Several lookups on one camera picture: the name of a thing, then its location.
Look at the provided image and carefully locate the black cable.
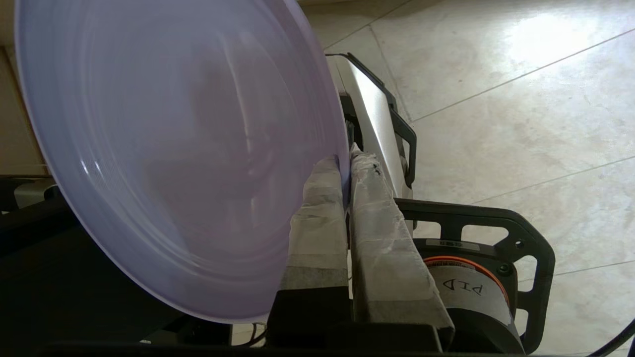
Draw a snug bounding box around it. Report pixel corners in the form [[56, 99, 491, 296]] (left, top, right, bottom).
[[585, 317, 635, 357]]

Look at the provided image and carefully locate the lavender plastic plate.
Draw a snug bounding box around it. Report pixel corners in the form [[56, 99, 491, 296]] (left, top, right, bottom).
[[14, 0, 351, 324]]

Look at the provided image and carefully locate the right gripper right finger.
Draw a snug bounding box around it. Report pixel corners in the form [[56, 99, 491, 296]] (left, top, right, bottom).
[[349, 143, 455, 348]]

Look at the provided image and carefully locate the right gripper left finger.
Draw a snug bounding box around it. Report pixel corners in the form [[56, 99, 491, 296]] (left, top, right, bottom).
[[268, 156, 350, 348]]

